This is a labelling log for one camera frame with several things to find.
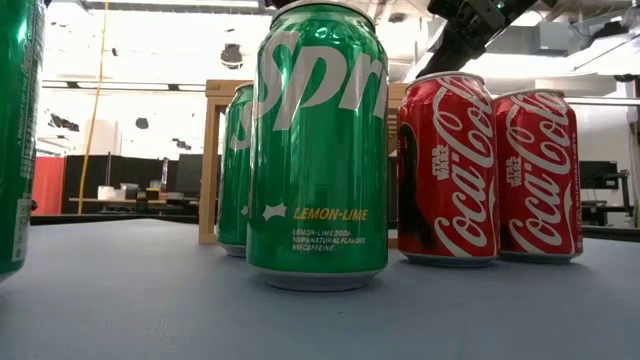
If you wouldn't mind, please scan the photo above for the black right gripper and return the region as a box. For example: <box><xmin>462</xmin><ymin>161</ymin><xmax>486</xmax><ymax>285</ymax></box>
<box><xmin>416</xmin><ymin>0</ymin><xmax>539</xmax><ymax>80</ymax></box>

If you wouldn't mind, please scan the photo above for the red Coca-Cola can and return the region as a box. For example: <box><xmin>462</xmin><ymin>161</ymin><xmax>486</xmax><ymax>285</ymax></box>
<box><xmin>492</xmin><ymin>88</ymin><xmax>585</xmax><ymax>265</ymax></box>
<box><xmin>395</xmin><ymin>72</ymin><xmax>501</xmax><ymax>269</ymax></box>

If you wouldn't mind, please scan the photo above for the green Sprite can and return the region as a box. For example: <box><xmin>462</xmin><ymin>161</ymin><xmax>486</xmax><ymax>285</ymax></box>
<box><xmin>246</xmin><ymin>0</ymin><xmax>390</xmax><ymax>294</ymax></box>
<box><xmin>0</xmin><ymin>0</ymin><xmax>47</xmax><ymax>284</ymax></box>
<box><xmin>217</xmin><ymin>82</ymin><xmax>257</xmax><ymax>259</ymax></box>

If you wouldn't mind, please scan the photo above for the wooden slatted shelf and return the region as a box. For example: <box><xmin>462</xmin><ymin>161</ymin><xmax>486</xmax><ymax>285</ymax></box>
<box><xmin>198</xmin><ymin>78</ymin><xmax>410</xmax><ymax>250</ymax></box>

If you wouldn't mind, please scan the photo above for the black monitor on stand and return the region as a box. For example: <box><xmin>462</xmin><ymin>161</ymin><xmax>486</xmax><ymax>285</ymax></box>
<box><xmin>578</xmin><ymin>159</ymin><xmax>634</xmax><ymax>227</ymax></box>

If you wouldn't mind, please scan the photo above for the black hanging ceiling lamp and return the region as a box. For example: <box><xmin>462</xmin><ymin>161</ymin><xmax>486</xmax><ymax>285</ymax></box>
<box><xmin>219</xmin><ymin>42</ymin><xmax>245</xmax><ymax>71</ymax></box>

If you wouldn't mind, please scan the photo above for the black partition panel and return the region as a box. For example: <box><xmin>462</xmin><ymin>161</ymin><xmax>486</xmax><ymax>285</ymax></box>
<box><xmin>62</xmin><ymin>153</ymin><xmax>201</xmax><ymax>216</ymax></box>

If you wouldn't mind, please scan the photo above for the white cylindrical tank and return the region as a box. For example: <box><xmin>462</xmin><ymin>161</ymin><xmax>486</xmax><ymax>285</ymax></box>
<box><xmin>82</xmin><ymin>118</ymin><xmax>122</xmax><ymax>157</ymax></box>

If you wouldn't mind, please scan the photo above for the yellow pole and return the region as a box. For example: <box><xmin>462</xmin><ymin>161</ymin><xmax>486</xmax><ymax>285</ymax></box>
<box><xmin>77</xmin><ymin>0</ymin><xmax>110</xmax><ymax>216</ymax></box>

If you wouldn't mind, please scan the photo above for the blue table mat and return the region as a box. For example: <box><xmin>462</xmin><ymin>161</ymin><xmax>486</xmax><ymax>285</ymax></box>
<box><xmin>0</xmin><ymin>219</ymin><xmax>640</xmax><ymax>360</ymax></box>

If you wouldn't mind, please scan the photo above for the wooden desk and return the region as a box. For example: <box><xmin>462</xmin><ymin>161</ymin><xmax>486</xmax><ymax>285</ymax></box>
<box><xmin>68</xmin><ymin>196</ymin><xmax>201</xmax><ymax>207</ymax></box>

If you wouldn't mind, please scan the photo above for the red partition panel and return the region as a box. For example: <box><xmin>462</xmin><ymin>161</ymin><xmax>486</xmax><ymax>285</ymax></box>
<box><xmin>31</xmin><ymin>156</ymin><xmax>67</xmax><ymax>216</ymax></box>

